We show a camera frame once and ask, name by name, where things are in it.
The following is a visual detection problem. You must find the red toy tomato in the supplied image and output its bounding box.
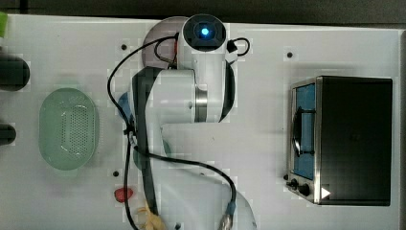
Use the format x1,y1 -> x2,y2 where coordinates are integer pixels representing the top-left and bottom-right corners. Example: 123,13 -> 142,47
114,188 -> 134,203

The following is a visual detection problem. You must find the green perforated colander basket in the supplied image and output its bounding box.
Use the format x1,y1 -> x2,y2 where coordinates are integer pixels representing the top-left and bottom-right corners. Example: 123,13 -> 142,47
38,87 -> 100,171

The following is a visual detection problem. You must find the toy peeled banana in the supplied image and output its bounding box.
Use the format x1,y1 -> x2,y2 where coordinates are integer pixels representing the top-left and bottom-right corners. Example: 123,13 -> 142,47
137,202 -> 167,230

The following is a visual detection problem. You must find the green marker bottle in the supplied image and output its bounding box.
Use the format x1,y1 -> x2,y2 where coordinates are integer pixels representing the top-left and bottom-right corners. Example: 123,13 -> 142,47
0,11 -> 8,38

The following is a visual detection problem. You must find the black cylinder post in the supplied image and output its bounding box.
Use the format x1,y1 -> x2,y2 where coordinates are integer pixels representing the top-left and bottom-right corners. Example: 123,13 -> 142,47
0,55 -> 30,91
0,124 -> 16,146

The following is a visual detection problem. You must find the blue bowl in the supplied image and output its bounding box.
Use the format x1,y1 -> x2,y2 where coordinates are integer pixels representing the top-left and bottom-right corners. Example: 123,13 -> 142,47
118,93 -> 133,123

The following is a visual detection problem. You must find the grey round plate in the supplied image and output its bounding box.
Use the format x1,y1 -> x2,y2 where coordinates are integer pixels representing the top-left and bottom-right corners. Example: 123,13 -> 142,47
142,15 -> 190,70

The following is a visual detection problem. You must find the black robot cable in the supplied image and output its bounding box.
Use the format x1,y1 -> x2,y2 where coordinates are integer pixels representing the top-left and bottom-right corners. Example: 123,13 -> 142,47
106,33 -> 252,230

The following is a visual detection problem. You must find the black toaster oven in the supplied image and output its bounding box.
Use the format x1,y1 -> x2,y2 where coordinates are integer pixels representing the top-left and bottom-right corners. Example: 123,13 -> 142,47
283,76 -> 393,206

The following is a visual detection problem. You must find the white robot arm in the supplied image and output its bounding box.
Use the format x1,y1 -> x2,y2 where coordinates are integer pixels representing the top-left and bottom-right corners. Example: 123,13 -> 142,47
129,14 -> 258,230

